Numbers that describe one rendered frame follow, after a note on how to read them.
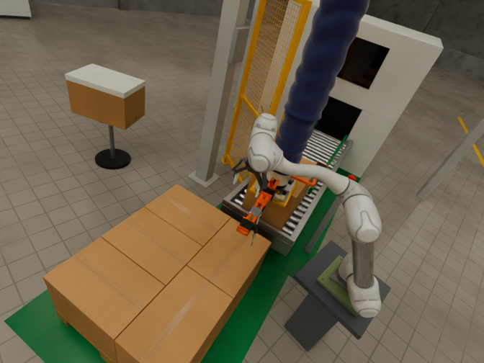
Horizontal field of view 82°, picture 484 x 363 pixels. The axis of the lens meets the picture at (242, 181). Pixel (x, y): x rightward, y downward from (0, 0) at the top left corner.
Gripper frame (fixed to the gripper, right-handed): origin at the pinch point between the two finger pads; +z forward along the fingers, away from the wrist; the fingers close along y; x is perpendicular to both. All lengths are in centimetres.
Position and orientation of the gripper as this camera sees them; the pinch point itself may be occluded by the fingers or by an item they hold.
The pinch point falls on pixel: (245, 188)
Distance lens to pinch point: 143.7
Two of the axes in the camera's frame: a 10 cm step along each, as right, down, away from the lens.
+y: -8.4, -4.7, 2.7
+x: -5.0, 4.6, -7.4
